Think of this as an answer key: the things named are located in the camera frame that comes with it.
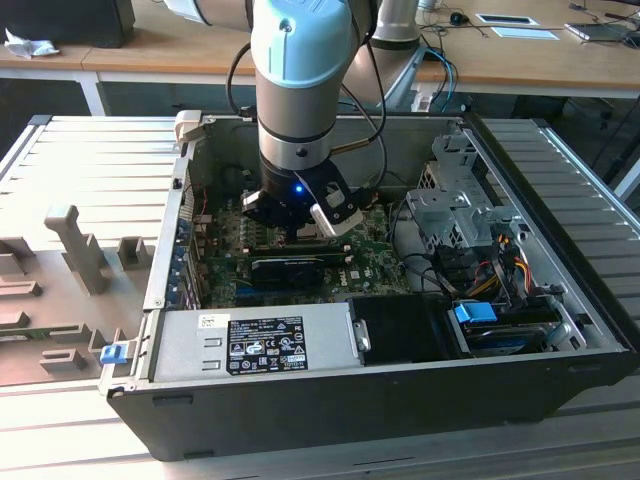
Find CPU socket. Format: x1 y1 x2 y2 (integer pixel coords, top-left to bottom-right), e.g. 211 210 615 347
267 222 335 245

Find black graphics card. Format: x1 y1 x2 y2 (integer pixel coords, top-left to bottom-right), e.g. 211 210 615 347
248 254 325 290

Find green motherboard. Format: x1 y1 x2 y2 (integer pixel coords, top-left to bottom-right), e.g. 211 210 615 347
199 197 416 309

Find beige case latch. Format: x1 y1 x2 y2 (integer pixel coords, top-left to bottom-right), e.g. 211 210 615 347
173 109 205 147

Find silver drive cage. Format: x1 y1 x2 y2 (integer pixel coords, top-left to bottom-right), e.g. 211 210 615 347
404 130 534 254

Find silver power supply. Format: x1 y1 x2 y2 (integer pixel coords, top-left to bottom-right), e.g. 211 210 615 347
149 302 362 385

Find wooden desk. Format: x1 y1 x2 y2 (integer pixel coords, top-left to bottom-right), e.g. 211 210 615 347
0 0 640 119

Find black open PC case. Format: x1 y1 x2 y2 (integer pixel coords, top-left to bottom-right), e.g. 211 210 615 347
97 108 640 464

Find hard disk in blue carrier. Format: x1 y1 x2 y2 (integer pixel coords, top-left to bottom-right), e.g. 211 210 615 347
448 298 559 359

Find grey parts rack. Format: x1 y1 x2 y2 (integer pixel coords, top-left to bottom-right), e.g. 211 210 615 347
0 203 157 387

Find black computer box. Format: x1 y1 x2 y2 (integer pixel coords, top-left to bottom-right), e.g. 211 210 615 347
0 0 137 49

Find crumpled white paper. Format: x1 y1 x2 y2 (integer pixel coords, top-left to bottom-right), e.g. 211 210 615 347
3 27 62 61

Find grey laptop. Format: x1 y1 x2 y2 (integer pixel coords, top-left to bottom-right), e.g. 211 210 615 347
564 21 632 45

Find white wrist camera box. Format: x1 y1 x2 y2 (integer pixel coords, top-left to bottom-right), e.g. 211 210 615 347
308 178 365 240

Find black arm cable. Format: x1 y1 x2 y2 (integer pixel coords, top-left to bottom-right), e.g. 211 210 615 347
226 0 390 190

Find blue cable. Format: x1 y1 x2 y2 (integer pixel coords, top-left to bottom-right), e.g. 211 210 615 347
424 44 461 101

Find yellow and red wire bundle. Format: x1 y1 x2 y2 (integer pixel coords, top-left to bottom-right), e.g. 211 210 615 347
469 234 534 301

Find white desk cable hatch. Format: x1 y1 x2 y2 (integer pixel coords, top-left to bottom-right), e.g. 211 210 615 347
491 25 564 42
474 12 542 27

